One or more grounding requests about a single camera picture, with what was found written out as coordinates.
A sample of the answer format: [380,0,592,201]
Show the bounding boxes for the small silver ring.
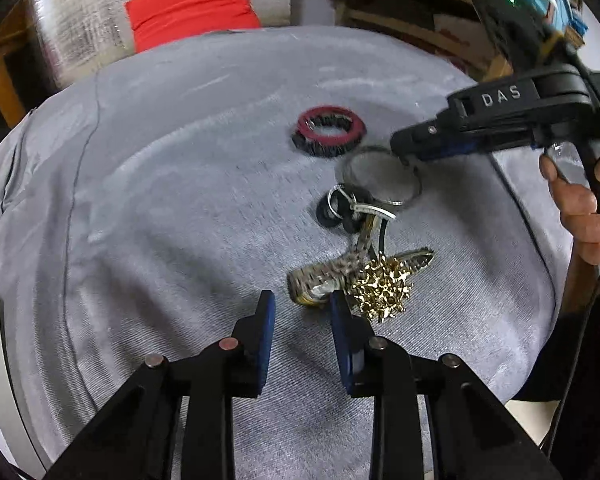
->
[328,185,357,217]

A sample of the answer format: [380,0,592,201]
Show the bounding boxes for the person's right hand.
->
[539,142,600,266]

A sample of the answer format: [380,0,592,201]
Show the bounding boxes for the silver bangle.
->
[335,146,423,207]

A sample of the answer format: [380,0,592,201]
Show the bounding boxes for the person's right forearm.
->
[510,252,600,463]

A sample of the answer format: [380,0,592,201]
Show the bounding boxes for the silver gold link bracelet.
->
[287,203,436,307]

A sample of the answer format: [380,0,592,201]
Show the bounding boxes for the wooden shelf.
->
[297,0,531,81]

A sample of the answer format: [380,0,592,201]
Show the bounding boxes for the wooden chair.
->
[0,35,33,128]

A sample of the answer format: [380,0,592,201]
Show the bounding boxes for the black scrunchie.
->
[291,112,368,158]

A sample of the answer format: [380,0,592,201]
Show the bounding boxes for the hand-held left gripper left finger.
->
[42,290,277,480]

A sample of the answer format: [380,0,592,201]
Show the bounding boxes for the dark red hair ring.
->
[296,106,366,145]

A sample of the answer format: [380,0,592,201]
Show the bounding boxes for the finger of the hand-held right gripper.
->
[390,117,483,163]

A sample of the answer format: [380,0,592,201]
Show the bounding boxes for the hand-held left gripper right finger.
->
[329,290,563,480]

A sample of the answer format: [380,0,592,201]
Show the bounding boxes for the black cable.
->
[542,255,600,461]

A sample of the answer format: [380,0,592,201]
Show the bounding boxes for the silver foil panel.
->
[27,0,292,92]

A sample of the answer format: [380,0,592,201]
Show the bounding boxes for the red cloth patch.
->
[125,0,262,54]

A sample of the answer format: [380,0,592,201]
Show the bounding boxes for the gold spiky brooch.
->
[347,255,414,324]

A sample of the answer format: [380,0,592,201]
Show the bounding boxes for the grey cloth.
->
[0,25,576,466]

